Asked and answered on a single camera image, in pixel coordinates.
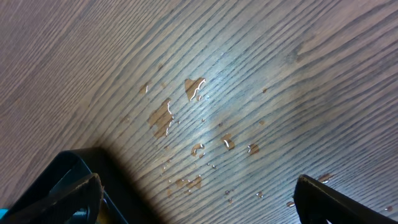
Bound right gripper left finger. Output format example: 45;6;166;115
1;173;103;224

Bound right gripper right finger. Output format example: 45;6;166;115
293;174;397;224

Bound black rectangular water tray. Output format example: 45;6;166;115
1;148;162;223

